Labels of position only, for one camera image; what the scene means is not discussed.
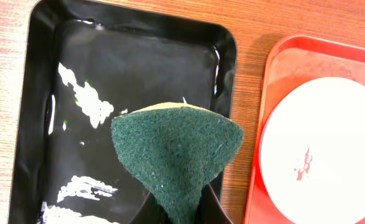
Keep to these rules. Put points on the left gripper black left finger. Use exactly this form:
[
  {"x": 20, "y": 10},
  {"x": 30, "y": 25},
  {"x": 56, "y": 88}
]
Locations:
[{"x": 150, "y": 212}]

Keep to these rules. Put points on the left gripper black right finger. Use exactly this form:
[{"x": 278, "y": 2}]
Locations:
[{"x": 210, "y": 210}]

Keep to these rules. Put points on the green yellow sponge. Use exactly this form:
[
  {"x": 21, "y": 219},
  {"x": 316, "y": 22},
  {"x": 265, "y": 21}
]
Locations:
[{"x": 175, "y": 150}]

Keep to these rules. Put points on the light blue plate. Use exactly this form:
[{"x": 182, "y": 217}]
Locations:
[{"x": 312, "y": 152}]

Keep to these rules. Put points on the black plastic tray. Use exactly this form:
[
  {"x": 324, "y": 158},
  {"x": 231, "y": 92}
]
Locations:
[{"x": 87, "y": 62}]

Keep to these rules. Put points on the red plastic tray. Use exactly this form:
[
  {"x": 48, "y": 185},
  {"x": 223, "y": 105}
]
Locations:
[{"x": 292, "y": 61}]

